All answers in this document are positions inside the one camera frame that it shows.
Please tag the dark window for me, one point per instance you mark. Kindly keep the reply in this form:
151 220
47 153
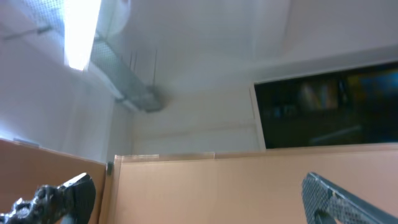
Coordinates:
355 106

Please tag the metal ceiling cable tray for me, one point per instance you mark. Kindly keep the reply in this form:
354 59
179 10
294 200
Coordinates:
131 89

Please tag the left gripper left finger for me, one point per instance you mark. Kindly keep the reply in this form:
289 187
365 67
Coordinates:
71 202

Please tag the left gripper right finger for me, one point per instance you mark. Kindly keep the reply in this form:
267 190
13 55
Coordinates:
326 202

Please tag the ceiling fluorescent light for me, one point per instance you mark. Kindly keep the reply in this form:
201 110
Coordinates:
80 21

